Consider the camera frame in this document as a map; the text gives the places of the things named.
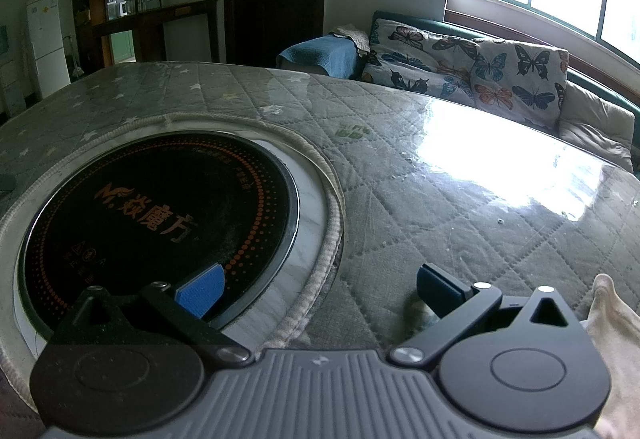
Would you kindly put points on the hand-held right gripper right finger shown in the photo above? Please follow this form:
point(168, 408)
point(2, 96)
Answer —
point(435, 291)

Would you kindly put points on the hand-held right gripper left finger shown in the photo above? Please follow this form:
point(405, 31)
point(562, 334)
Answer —
point(202, 291)

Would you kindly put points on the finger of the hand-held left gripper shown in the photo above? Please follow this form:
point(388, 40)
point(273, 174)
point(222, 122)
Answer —
point(6, 183)

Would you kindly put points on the cream knit garment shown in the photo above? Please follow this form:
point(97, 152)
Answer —
point(620, 344)

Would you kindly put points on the grey quilted star table cover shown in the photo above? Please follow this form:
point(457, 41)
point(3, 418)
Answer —
point(425, 219)

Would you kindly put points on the black round induction cooktop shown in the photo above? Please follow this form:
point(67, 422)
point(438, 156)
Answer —
point(150, 199)

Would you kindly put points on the white mop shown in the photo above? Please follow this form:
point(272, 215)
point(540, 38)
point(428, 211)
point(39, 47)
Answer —
point(75, 64)

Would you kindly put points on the white refrigerator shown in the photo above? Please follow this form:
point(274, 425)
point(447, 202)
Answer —
point(47, 44)

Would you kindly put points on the white microwave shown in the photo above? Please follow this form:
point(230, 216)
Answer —
point(119, 9)

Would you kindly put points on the dark wooden console table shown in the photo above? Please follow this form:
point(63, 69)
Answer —
point(150, 16)

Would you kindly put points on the beige cushion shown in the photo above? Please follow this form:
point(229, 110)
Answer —
point(595, 119)

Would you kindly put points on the blue towel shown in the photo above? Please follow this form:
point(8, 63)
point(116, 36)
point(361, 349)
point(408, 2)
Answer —
point(330, 54)

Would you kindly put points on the beige cloth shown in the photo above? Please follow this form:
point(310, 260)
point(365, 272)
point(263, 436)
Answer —
point(352, 36)

